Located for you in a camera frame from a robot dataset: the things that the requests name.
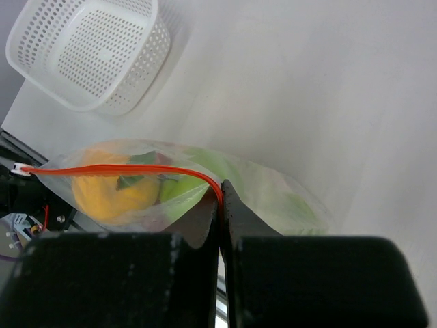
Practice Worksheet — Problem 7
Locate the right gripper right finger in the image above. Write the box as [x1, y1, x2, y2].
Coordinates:
[221, 181, 429, 327]

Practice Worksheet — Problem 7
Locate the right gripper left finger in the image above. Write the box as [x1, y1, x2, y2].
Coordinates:
[1, 194, 219, 327]

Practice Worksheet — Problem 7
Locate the white cauliflower with leaves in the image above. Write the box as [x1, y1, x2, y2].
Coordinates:
[230, 163, 328, 236]

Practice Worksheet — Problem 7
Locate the orange fruit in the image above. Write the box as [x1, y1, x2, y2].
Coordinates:
[72, 148, 160, 226]

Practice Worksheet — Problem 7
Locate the clear zip top bag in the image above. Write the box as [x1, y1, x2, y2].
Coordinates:
[12, 139, 328, 236]

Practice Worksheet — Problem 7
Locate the green apple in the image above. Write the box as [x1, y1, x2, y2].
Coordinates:
[163, 148, 244, 221]

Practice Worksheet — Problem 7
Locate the white perforated plastic basket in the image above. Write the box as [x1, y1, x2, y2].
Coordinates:
[5, 0, 171, 115]

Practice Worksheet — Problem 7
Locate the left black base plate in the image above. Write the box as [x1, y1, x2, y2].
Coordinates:
[1, 131, 76, 231]

